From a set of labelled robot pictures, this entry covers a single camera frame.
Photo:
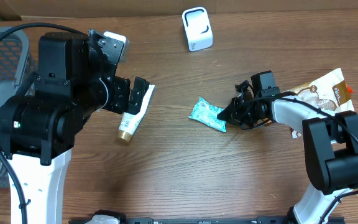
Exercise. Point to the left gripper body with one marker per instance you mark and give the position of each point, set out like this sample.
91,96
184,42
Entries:
121,94

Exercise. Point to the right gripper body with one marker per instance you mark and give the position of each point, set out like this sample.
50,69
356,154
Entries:
239,109

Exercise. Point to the teal snack packet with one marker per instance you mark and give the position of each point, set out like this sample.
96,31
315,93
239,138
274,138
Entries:
208,114

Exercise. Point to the white tube gold cap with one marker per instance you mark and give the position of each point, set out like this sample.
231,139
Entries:
130,122

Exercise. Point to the beige brown snack pouch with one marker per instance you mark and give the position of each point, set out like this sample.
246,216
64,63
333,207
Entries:
328,92

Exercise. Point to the orange spaghetti package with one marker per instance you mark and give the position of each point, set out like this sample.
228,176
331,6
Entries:
349,89

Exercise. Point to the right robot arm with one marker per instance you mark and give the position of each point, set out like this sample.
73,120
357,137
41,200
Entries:
330,144

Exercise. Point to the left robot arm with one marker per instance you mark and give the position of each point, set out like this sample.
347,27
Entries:
76,77

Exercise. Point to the white barcode scanner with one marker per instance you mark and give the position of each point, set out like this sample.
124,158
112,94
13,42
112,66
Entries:
197,28

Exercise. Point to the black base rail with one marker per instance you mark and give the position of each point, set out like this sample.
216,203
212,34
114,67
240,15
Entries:
116,217

